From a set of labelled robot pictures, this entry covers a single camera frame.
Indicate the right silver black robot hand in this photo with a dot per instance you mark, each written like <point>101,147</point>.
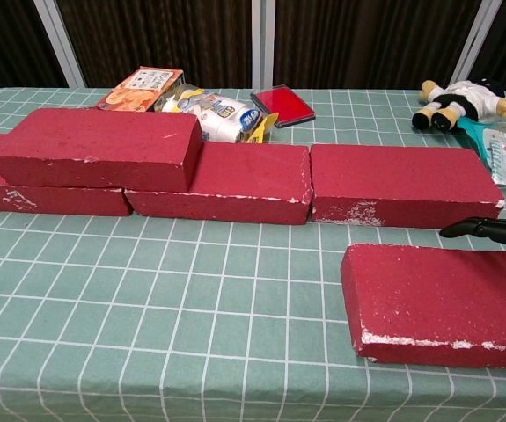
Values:
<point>494,229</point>

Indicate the red brick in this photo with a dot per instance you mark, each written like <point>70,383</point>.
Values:
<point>433,299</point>
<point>398,180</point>
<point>94,140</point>
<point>252,176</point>
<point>59,201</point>

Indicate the teal plastic package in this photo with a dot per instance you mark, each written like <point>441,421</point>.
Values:
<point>477,136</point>

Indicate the black and white plush toy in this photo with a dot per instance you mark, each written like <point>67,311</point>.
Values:
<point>459,101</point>

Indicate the red ink stamp pad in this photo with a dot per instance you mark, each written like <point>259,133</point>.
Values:
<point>284,104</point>

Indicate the yellow paper package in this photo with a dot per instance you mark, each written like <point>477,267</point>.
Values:
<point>265,127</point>

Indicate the white plastic tissue pack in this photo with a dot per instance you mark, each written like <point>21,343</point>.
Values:
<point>222,116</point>

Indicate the green grid tablecloth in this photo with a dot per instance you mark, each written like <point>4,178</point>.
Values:
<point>191,307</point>

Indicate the orange and blue snack box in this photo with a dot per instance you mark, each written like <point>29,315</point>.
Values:
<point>140,92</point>

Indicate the slanted aluminium frame post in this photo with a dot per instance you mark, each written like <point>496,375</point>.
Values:
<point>477,39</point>
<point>59,39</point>

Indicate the upright aluminium frame post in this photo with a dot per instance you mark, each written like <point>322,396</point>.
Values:
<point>262,44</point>

